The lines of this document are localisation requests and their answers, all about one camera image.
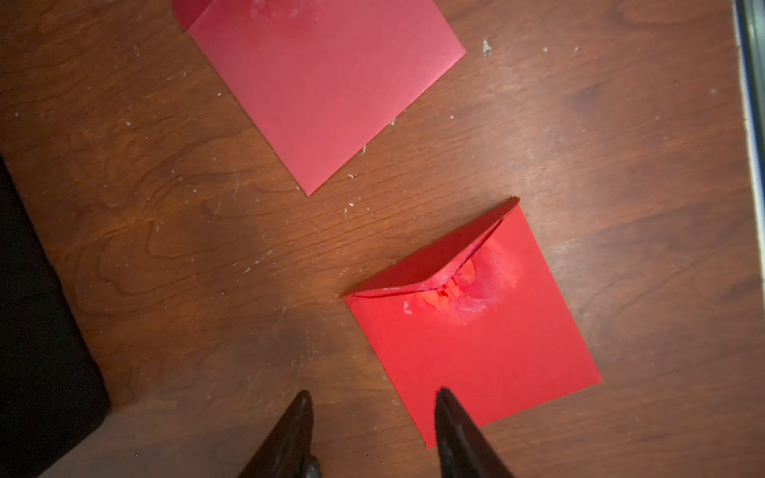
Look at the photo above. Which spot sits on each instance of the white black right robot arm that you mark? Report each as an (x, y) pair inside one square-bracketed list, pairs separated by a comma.
[(53, 395)]

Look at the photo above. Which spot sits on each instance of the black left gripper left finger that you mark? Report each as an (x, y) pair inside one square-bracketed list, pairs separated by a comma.
[(286, 451)]

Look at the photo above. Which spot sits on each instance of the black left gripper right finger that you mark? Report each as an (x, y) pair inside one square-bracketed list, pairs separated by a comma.
[(462, 449)]

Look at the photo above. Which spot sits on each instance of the red envelope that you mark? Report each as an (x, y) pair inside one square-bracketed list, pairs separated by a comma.
[(480, 313), (320, 79)]

